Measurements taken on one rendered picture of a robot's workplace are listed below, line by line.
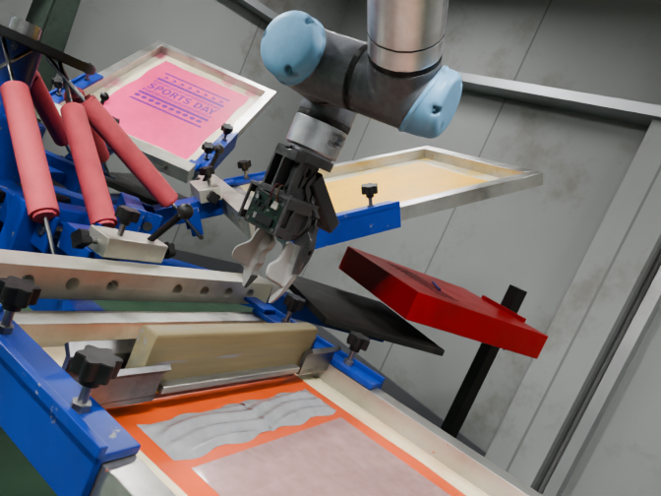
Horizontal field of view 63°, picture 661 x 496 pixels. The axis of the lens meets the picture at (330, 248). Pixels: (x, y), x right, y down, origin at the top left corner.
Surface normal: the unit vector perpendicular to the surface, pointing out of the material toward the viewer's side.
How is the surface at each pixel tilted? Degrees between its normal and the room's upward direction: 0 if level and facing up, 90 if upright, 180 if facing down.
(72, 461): 90
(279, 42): 90
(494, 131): 90
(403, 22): 136
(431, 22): 111
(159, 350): 90
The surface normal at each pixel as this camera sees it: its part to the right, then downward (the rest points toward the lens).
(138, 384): 0.77, 0.40
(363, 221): 0.42, 0.29
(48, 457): -0.50, -0.11
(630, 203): -0.68, -0.21
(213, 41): 0.62, 0.36
